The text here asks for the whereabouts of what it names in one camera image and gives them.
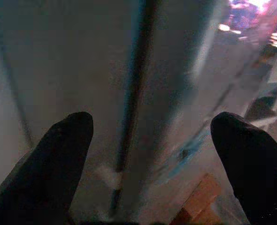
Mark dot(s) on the white fridge cabinet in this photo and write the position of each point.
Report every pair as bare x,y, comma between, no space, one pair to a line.
176,93

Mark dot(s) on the reddish brick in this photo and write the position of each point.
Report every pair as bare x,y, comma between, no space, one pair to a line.
199,199

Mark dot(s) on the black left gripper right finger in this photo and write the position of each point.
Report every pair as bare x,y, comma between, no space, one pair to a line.
256,173

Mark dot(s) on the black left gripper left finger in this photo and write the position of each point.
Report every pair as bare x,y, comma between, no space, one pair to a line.
40,178

